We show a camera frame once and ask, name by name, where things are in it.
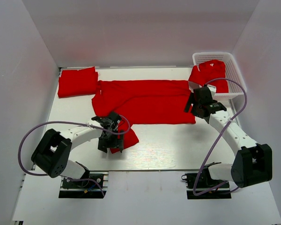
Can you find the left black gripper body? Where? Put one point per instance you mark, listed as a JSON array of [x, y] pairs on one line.
[[111, 141]]

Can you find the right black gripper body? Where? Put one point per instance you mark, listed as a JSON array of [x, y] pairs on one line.
[[195, 108]]

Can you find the red t shirt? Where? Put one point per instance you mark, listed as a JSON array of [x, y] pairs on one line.
[[143, 101], [79, 82]]

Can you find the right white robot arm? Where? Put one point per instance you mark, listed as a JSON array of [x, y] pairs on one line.
[[253, 161]]

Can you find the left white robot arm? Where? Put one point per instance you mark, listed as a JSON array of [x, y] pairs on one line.
[[52, 153]]

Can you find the red t shirts in basket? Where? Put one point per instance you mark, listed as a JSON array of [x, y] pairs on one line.
[[209, 70]]

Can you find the white plastic basket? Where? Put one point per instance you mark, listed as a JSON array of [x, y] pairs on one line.
[[232, 72]]

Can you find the folded red t shirt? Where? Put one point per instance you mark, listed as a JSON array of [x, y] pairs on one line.
[[79, 82]]

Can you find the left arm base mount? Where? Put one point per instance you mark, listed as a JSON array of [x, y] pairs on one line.
[[84, 189]]

